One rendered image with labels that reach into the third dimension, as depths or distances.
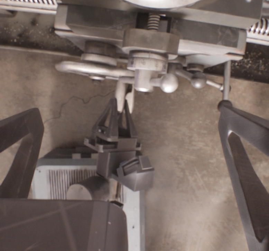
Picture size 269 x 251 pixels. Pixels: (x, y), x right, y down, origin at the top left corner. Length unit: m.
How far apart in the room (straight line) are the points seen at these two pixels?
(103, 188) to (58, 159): 0.71
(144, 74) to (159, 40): 0.06
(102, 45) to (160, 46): 0.22
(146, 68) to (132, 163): 0.16
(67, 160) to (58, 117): 0.32
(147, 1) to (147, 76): 0.12
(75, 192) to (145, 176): 0.12
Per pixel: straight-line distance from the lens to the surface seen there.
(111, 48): 0.59
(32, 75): 1.41
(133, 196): 1.13
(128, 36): 0.41
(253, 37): 0.72
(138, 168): 0.42
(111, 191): 0.50
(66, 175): 1.14
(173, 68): 0.62
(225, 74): 0.70
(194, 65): 0.72
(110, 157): 0.45
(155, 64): 0.40
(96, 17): 0.44
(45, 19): 0.99
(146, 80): 0.41
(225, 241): 1.65
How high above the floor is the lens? 1.29
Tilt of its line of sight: 84 degrees down
